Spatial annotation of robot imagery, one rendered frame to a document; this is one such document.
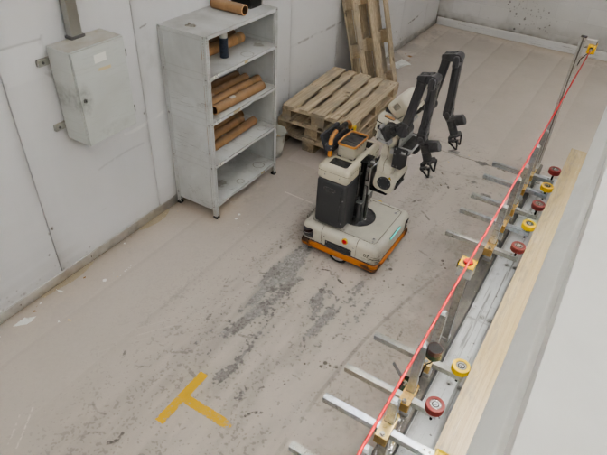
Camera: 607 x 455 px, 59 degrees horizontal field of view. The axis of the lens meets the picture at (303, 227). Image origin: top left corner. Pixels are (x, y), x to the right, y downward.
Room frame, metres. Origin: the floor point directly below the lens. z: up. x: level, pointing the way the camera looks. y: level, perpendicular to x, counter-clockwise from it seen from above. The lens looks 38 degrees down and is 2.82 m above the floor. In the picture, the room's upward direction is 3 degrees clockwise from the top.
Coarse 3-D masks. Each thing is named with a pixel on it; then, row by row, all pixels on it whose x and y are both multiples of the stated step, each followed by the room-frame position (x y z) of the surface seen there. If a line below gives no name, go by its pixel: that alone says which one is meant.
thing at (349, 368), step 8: (344, 368) 1.50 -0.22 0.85; (352, 368) 1.50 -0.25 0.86; (360, 376) 1.46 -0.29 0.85; (368, 376) 1.46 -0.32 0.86; (368, 384) 1.44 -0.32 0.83; (376, 384) 1.43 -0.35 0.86; (384, 384) 1.43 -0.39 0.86; (384, 392) 1.40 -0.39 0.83; (400, 392) 1.39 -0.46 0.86; (416, 400) 1.35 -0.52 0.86; (416, 408) 1.33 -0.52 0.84; (424, 408) 1.32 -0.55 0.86; (432, 416) 1.29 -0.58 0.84
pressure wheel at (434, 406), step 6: (432, 396) 1.34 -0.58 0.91; (426, 402) 1.32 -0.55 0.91; (432, 402) 1.32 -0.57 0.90; (438, 402) 1.32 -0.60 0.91; (426, 408) 1.29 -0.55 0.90; (432, 408) 1.29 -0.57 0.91; (438, 408) 1.29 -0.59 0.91; (444, 408) 1.29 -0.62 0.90; (432, 414) 1.27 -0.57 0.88; (438, 414) 1.27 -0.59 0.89
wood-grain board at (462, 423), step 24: (576, 168) 3.29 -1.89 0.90; (552, 192) 2.96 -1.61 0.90; (552, 216) 2.69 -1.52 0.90; (528, 264) 2.23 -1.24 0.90; (528, 288) 2.04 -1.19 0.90; (504, 312) 1.85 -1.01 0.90; (504, 336) 1.70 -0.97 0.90; (480, 360) 1.55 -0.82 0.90; (480, 384) 1.43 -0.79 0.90; (456, 408) 1.30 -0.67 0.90; (480, 408) 1.30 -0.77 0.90; (456, 432) 1.19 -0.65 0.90
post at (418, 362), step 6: (420, 342) 1.41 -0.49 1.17; (426, 342) 1.40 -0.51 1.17; (426, 348) 1.39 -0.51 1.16; (420, 354) 1.39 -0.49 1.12; (414, 360) 1.40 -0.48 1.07; (420, 360) 1.38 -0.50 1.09; (414, 366) 1.39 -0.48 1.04; (420, 366) 1.38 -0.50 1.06; (414, 372) 1.39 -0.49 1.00; (420, 372) 1.40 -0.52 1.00; (414, 378) 1.39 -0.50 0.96; (408, 384) 1.39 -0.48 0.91; (414, 384) 1.38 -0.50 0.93; (408, 390) 1.39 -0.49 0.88; (414, 390) 1.38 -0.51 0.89
